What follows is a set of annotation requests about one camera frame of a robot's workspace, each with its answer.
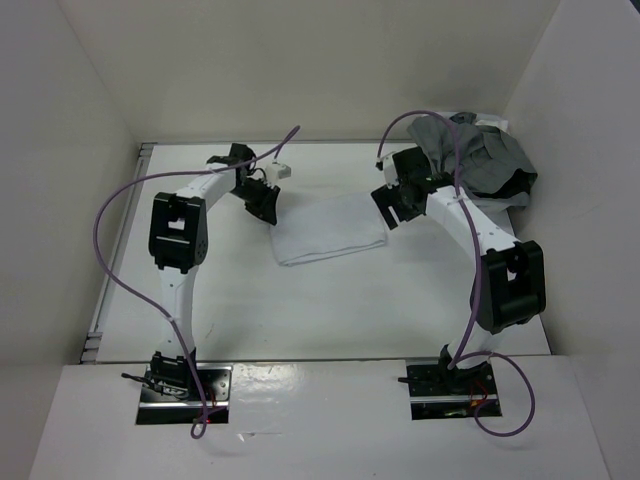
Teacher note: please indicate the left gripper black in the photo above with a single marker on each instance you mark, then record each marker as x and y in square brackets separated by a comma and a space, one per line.
[266, 209]

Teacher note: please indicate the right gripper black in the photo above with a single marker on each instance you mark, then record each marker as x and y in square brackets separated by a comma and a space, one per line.
[385, 197]

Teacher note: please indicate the white skirt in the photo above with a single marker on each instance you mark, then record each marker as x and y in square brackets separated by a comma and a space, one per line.
[327, 229]

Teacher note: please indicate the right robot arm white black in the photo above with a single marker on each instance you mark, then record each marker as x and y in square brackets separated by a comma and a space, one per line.
[509, 281]

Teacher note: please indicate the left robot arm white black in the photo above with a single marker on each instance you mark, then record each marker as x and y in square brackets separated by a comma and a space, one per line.
[179, 243]

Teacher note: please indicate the grey skirt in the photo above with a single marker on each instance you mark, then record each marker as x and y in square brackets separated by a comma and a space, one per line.
[517, 157]

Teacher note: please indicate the black garment in basket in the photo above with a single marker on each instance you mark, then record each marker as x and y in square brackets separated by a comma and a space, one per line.
[517, 190]

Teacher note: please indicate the white laundry basket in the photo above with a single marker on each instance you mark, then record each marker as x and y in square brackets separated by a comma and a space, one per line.
[500, 209]

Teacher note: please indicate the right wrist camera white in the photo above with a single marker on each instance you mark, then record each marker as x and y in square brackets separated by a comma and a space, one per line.
[387, 167]

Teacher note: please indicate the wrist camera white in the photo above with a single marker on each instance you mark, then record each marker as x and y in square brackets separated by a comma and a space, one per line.
[387, 167]
[276, 171]

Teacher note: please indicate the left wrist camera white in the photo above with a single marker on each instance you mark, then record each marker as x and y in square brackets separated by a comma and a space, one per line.
[276, 171]

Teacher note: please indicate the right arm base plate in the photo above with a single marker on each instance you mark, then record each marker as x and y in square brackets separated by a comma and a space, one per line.
[436, 393]

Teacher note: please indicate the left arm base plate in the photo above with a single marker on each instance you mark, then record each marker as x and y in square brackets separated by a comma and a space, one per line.
[164, 404]

